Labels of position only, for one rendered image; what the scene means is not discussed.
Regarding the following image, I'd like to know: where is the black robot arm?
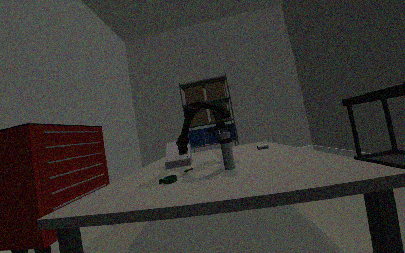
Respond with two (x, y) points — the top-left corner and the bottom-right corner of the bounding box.
(176, 100), (230, 155)

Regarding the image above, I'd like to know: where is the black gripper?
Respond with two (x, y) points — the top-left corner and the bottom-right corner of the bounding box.
(208, 119), (233, 140)

